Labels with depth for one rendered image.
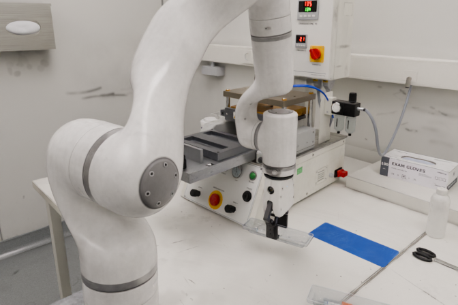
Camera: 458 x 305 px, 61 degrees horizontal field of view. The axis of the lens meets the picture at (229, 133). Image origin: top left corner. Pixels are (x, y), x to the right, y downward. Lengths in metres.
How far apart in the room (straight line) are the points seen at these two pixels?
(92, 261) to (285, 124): 0.52
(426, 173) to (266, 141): 0.71
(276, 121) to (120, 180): 0.50
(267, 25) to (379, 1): 0.96
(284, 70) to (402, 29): 0.90
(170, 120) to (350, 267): 0.68
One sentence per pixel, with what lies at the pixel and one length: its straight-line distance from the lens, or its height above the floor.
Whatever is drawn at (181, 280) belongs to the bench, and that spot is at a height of 0.75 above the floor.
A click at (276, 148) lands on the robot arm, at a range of 0.94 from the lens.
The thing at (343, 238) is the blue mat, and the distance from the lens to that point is 1.20.
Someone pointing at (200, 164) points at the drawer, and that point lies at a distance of 1.08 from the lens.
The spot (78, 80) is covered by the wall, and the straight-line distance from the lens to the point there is 2.62.
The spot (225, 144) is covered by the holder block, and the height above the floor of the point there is 0.99.
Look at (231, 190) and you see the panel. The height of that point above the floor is 0.83.
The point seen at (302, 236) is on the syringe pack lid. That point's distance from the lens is 1.06.
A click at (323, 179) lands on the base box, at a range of 1.46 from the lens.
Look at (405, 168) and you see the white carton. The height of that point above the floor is 0.84.
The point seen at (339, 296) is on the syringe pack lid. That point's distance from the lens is 0.95.
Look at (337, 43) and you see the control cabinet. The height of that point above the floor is 1.27.
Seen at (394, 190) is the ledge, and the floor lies 0.79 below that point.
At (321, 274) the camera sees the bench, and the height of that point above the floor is 0.75.
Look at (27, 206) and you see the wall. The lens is 2.71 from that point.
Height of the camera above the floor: 1.36
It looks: 16 degrees down
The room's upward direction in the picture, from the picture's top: straight up
